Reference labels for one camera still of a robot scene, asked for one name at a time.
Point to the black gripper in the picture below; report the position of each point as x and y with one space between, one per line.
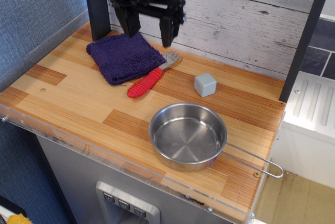
171 18

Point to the fork with red handle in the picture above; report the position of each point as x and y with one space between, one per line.
142 86

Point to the purple folded cloth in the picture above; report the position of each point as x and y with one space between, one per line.
121 59

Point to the grey cube block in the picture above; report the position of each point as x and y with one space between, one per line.
205 84

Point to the stainless steel pan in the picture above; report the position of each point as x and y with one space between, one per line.
189 137

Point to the clear acrylic edge guard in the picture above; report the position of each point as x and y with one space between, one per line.
228 188

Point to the grey toy fridge cabinet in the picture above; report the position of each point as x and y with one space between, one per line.
78 176

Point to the silver dispenser button panel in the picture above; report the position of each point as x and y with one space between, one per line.
119 206

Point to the white toy sink unit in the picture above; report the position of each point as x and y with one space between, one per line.
305 140

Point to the yellow object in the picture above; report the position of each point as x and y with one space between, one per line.
18 219

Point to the dark left post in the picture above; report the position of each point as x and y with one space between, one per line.
99 18

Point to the dark post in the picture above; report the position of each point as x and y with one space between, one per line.
306 36
99 18

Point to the dark right post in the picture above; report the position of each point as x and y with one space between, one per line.
306 36

